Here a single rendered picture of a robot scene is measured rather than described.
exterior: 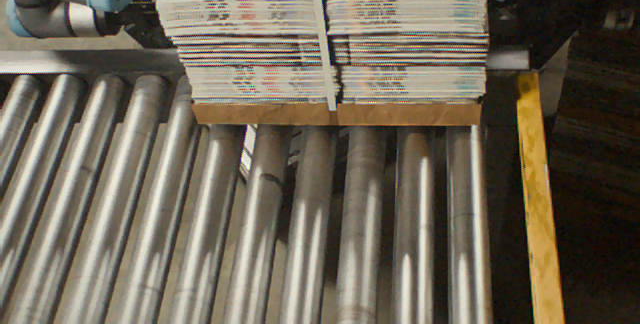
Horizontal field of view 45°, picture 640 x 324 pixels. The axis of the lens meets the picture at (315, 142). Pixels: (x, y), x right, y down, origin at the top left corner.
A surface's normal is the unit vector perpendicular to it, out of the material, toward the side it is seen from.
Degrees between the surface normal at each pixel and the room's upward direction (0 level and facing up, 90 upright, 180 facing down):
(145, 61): 0
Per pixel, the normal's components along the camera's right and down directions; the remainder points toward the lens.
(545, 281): -0.11, -0.62
